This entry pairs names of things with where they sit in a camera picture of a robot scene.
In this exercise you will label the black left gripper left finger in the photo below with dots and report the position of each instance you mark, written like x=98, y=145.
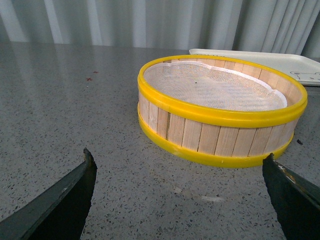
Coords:
x=60, y=212

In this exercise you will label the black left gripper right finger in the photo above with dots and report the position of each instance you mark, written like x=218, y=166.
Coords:
x=295, y=200

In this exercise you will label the white rectangular bear tray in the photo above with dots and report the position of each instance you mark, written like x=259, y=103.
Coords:
x=301, y=68

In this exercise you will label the yellow rimmed wooden steamer basket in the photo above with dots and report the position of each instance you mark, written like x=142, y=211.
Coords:
x=220, y=137

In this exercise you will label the white steamer liner cloth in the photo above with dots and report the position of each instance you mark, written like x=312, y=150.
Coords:
x=214, y=87

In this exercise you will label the grey pleated curtain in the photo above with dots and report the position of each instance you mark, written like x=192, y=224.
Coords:
x=271, y=26

